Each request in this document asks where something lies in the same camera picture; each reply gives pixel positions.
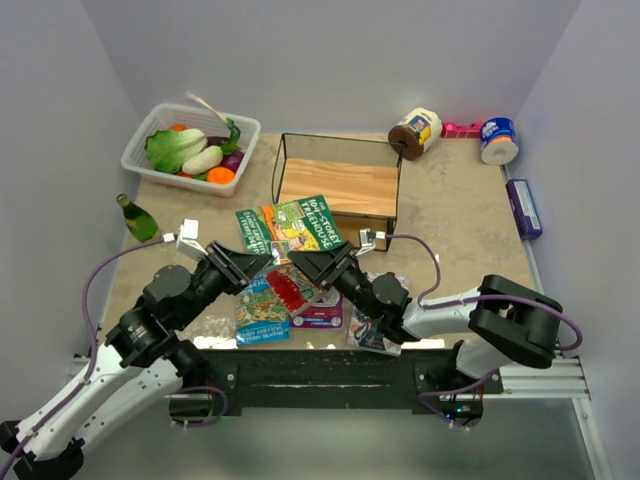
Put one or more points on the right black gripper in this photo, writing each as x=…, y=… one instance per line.
x=325, y=268

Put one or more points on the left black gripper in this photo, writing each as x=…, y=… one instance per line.
x=237, y=268

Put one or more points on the red treehouse book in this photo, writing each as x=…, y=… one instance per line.
x=292, y=288

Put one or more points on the green 104-storey treehouse book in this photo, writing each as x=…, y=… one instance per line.
x=305, y=224

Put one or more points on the black wire wooden shelf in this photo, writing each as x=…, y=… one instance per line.
x=358, y=177

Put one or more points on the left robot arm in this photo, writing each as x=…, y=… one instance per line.
x=141, y=360

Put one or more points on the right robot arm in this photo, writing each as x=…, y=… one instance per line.
x=511, y=323

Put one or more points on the blue 26-storey treehouse book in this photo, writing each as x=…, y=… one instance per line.
x=260, y=316

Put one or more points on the purple book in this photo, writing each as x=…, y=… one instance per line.
x=326, y=313

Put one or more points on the little women book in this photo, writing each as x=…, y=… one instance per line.
x=372, y=330

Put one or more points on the toy orange carrot slice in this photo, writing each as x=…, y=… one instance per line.
x=220, y=175

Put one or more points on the green glass bottle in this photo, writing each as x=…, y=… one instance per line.
x=142, y=226

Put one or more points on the toy purple onion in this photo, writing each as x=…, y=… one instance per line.
x=233, y=161

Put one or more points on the toy white radish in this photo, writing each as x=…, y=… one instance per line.
x=202, y=162

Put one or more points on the toy green leek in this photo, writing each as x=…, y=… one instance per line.
x=231, y=145

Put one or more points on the white plastic basket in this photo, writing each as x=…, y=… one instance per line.
x=163, y=116

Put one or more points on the toy green cabbage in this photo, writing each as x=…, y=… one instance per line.
x=168, y=150

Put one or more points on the brown core paper roll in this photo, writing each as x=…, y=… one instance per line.
x=415, y=133

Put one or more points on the pink plastic object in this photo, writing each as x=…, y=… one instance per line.
x=457, y=131

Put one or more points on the purple box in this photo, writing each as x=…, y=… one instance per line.
x=524, y=210

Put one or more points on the blue wrapped toilet roll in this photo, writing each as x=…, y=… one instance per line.
x=499, y=142

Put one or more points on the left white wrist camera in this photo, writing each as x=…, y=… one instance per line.
x=185, y=240

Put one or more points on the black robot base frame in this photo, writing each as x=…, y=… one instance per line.
x=418, y=381

